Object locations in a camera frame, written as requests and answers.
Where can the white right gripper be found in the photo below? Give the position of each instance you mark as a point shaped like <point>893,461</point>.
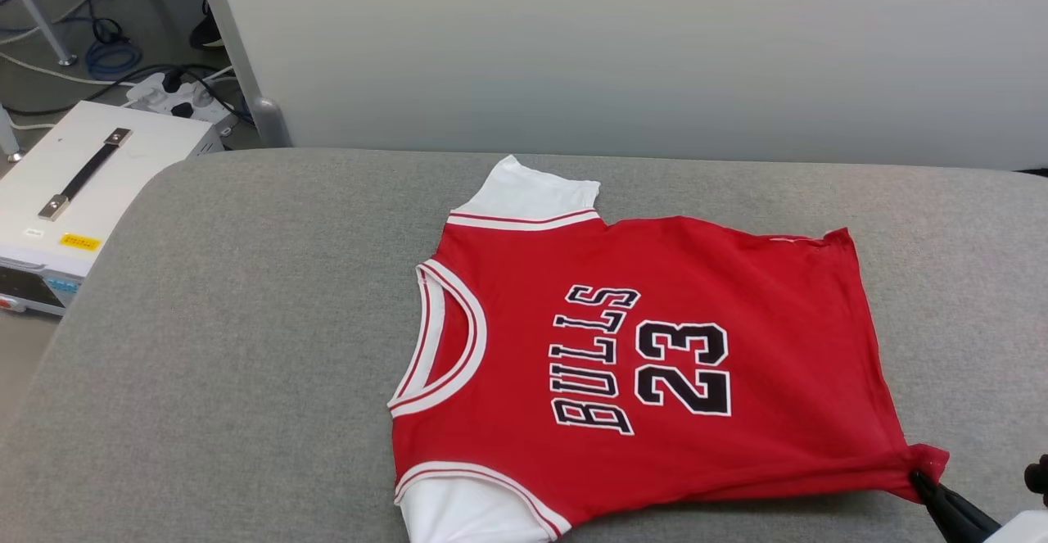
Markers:
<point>1027,531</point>

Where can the red Bulls basketball jersey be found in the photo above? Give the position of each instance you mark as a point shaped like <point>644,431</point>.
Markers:
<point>737,281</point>

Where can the white partition panel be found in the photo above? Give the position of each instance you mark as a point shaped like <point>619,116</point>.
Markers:
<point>655,43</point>

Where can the grey fabric sofa cushion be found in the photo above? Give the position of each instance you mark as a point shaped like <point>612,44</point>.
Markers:
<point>246,346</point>

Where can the white power strip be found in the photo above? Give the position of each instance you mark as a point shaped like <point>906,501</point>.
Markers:
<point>192,101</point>

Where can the black shoe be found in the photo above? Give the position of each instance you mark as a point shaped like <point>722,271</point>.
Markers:
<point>206,31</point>

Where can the white equipment box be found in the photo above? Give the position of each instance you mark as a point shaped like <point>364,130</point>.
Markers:
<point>123,191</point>

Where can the yellow warning label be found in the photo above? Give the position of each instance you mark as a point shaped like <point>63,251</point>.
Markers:
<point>80,242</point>

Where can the grey metal table leg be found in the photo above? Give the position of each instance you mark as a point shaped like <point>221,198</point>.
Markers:
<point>41,15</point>

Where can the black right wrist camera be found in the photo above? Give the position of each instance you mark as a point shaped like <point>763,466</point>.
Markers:
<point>1040,476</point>

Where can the grey metal partition post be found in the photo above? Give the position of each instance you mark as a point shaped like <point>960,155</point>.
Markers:
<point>266,117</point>

